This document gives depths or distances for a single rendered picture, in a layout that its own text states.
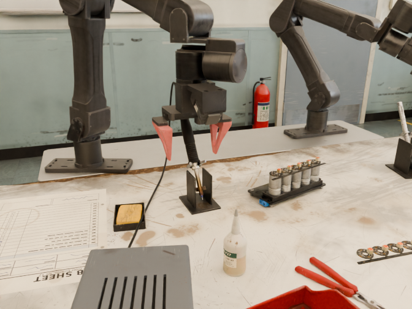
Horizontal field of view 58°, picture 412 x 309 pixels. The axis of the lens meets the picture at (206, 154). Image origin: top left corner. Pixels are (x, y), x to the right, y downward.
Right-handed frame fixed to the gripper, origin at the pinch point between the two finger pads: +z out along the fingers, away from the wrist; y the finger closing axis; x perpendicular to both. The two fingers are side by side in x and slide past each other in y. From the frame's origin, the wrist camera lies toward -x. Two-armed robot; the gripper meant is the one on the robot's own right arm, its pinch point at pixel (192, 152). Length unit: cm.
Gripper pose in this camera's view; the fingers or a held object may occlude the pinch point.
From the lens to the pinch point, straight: 73.4
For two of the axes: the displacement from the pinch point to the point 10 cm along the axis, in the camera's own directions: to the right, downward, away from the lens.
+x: -3.9, -3.3, 8.6
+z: 0.0, 9.4, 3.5
